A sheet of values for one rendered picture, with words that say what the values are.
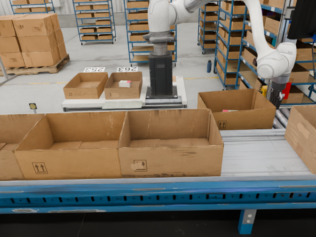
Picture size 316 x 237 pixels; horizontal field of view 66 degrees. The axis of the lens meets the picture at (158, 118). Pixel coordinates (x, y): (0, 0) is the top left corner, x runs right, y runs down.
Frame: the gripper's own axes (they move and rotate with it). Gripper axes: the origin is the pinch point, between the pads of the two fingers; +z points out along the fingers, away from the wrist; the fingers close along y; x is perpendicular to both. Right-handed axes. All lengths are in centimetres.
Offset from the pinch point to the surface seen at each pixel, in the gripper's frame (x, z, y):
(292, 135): 6.5, -8.2, -36.0
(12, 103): 300, 85, 207
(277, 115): -12.3, 11.4, 17.0
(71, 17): 434, 45, 931
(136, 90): 87, 3, 49
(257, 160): 25, -3, -47
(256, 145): 21.7, -2.6, -35.6
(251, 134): 21.9, -3.6, -27.5
